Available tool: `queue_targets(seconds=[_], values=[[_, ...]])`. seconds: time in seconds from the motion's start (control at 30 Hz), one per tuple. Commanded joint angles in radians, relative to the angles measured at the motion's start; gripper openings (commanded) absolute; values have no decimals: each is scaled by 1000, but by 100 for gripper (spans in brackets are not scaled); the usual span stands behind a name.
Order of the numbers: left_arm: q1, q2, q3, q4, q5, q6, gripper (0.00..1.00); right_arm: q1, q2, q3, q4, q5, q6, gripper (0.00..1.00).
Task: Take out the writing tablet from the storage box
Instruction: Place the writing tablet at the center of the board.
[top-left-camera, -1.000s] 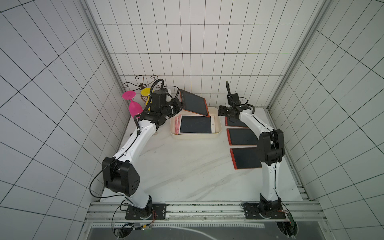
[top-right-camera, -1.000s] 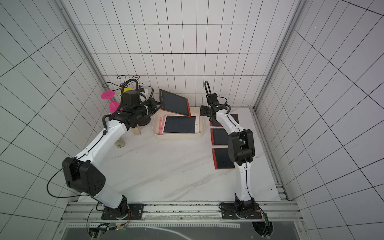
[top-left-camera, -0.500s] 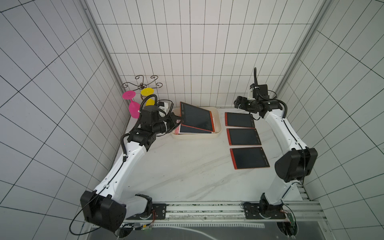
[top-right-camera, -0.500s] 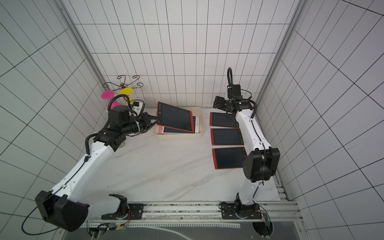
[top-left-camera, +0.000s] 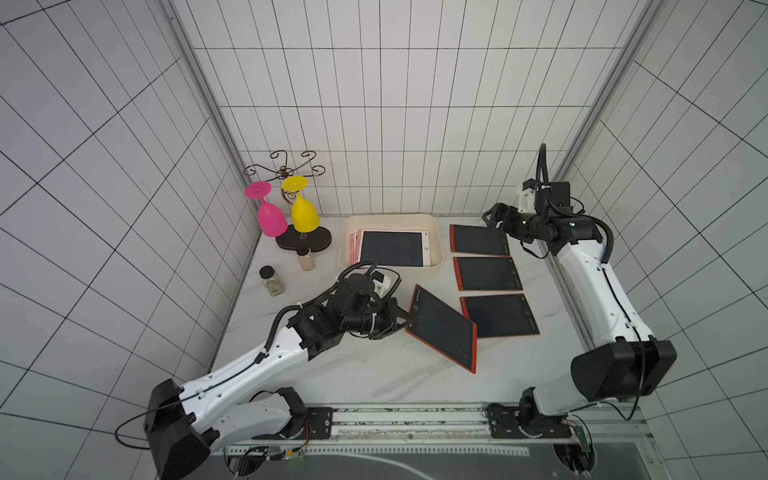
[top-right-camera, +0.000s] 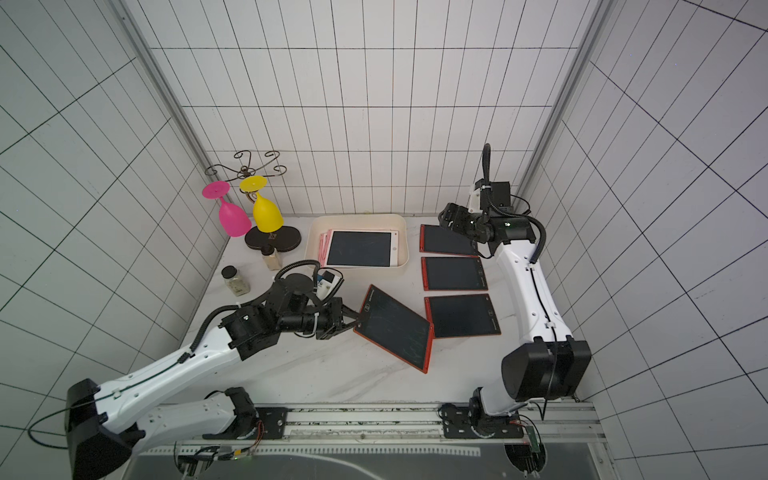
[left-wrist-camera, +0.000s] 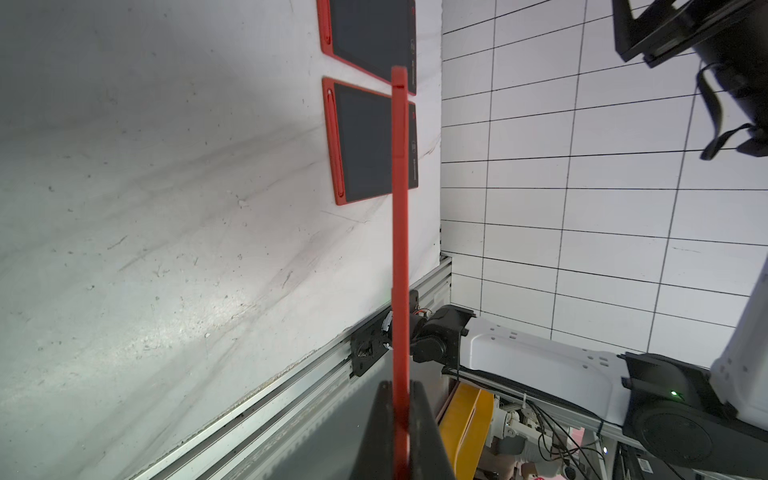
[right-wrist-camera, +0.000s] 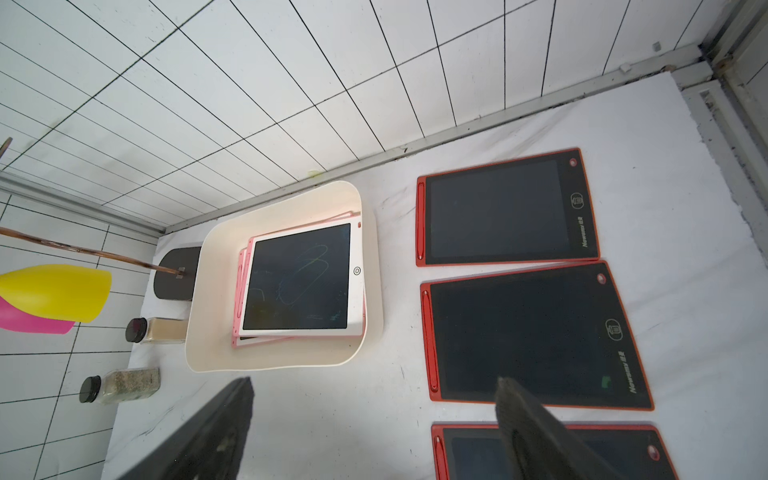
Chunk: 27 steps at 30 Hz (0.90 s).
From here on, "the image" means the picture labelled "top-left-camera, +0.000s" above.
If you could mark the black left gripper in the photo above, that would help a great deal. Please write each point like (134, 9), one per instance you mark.
(391, 310)

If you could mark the glass jar with grey contents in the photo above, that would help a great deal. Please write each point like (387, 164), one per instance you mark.
(271, 281)

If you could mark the cream plastic storage box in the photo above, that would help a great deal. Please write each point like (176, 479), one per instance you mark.
(391, 222)

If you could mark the pink plastic goblet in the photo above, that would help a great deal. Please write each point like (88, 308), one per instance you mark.
(270, 218)

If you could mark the red writing tablet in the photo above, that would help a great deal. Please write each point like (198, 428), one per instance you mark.
(478, 240)
(442, 328)
(487, 274)
(498, 316)

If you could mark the pink bottom writing tablet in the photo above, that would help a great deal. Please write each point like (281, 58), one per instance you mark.
(355, 246)

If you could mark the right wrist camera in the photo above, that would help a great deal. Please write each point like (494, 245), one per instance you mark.
(542, 196)

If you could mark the white pink writing tablet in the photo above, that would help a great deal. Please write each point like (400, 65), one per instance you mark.
(397, 248)

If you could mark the metal cup holder stand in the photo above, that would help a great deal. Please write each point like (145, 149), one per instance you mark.
(321, 238)

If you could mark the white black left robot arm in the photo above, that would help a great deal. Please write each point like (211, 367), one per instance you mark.
(185, 423)

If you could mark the glass jar with beige contents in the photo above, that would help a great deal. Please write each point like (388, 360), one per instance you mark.
(305, 258)

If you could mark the yellow plastic goblet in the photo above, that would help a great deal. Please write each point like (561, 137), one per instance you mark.
(303, 213)

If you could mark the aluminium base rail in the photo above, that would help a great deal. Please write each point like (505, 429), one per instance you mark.
(415, 424)

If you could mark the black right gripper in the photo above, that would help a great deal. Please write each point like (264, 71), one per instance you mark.
(504, 216)

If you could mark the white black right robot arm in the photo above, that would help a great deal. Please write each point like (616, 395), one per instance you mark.
(627, 361)

